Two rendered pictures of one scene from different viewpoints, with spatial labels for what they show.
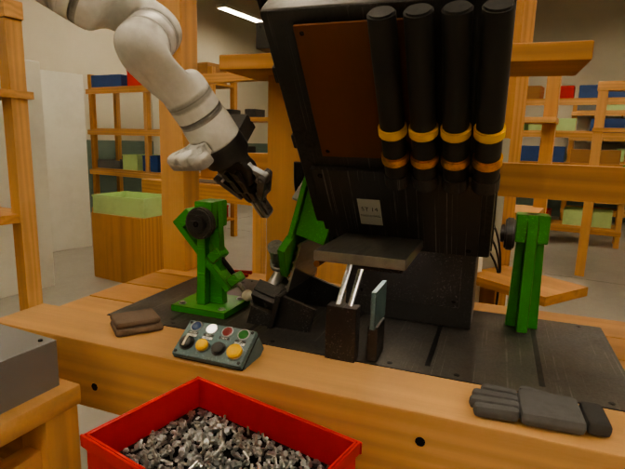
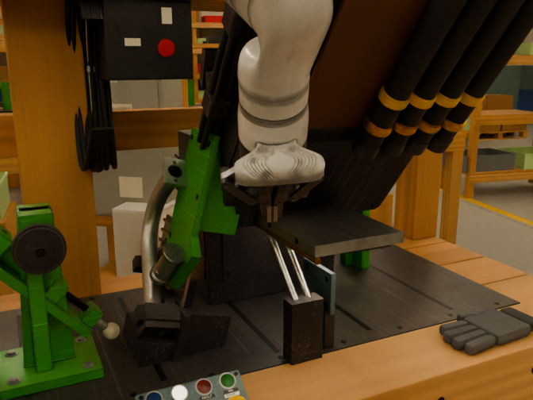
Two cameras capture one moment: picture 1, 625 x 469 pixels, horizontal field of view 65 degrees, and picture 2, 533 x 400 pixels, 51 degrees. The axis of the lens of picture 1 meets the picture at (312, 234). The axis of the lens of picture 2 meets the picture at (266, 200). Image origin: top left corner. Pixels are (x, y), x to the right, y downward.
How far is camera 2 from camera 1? 0.70 m
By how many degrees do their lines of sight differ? 45
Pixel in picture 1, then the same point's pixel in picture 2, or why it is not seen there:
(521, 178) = not seen: hidden behind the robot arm
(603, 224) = not seen: hidden behind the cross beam
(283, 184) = (47, 160)
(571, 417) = (520, 325)
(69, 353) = not seen: outside the picture
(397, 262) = (396, 236)
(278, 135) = (32, 90)
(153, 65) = (316, 39)
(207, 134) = (302, 128)
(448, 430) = (462, 378)
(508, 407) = (486, 336)
